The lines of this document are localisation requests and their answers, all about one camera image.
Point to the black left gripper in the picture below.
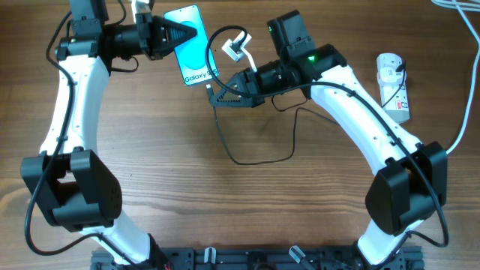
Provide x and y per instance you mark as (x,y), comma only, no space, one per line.
(148,24)

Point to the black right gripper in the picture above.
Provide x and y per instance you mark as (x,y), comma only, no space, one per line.
(249,100)

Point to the blue screen Galaxy smartphone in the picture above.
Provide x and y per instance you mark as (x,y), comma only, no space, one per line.
(191,55)

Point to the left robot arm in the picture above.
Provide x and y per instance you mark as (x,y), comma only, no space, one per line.
(67,180)

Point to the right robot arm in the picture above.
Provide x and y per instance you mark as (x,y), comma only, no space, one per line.
(410,177)

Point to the white USB plug adapter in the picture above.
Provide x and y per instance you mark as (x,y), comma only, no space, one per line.
(390,74)

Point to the white power strip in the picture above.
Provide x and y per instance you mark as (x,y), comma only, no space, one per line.
(394,99)

